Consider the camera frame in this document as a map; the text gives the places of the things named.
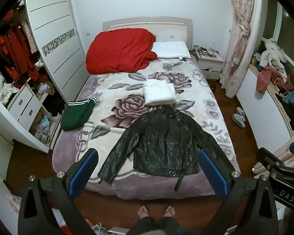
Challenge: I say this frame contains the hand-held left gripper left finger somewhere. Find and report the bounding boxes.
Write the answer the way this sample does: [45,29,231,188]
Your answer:
[18,147,99,235]

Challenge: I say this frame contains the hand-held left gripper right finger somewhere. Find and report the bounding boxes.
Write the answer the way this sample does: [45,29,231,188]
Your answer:
[198,148,279,235]

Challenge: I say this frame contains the black leather jacket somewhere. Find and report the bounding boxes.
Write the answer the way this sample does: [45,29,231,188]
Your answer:
[97,106,220,192]

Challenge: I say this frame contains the pale clothes heap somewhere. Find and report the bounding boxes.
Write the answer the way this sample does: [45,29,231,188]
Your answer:
[34,116,52,145]

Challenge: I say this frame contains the white patterned clothes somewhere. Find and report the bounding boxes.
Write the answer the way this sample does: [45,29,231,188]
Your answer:
[0,71,15,104]

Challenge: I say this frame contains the red hanging clothes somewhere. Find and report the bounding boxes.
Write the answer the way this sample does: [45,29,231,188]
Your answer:
[0,24,40,87]

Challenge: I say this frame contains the pink floral bedding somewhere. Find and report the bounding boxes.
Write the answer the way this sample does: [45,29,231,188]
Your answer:
[252,132,294,175]

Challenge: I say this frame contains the white window ledge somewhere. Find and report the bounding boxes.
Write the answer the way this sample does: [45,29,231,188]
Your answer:
[235,65,294,153]

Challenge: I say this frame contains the grey slipper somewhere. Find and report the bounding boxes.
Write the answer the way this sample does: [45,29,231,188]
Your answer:
[236,107,246,122]
[231,114,246,128]

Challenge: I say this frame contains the teal garment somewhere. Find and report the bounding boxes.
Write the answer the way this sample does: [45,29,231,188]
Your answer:
[283,89,294,105]

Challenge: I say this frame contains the person's right foot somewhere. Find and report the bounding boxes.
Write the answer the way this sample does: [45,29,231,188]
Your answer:
[163,205,176,219]

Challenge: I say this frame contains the person's foot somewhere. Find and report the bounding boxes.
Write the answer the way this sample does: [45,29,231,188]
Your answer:
[163,205,176,219]
[137,205,150,219]

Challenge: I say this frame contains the green garment with white stripes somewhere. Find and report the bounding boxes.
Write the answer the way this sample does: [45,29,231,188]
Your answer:
[60,97,99,132]

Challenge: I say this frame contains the person's left foot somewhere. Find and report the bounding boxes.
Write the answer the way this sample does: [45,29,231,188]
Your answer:
[137,205,150,219]

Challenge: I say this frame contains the person's dark pants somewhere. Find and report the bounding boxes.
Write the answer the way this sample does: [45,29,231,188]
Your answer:
[126,216,188,235]

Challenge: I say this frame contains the pink red garment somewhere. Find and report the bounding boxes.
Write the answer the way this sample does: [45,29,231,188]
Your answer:
[256,66,289,94]

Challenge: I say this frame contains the white drawer unit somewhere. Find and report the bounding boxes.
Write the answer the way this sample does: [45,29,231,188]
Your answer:
[6,83,55,133]

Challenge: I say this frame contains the folded white fleece blanket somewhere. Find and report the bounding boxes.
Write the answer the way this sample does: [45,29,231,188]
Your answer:
[143,79,177,106]

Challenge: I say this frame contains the white nightstand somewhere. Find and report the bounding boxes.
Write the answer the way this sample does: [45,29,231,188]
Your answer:
[195,52,225,80]

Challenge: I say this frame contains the pink floral curtain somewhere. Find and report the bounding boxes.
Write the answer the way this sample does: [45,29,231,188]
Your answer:
[220,0,257,99]

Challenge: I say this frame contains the clutter on nightstand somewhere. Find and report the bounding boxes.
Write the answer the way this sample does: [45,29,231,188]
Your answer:
[193,45,220,57]

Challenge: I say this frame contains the window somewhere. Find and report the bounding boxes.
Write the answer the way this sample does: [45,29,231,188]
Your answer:
[262,0,294,85]

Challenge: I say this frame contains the red duvet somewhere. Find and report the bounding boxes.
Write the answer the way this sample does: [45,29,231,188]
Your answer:
[86,28,159,74]

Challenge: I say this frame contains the white pillow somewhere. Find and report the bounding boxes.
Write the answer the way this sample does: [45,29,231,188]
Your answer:
[152,41,192,61]

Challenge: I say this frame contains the white wardrobe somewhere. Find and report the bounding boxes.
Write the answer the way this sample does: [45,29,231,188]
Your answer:
[0,0,89,184]

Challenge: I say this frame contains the beige bed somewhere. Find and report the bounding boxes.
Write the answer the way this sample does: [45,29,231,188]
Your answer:
[51,17,240,200]

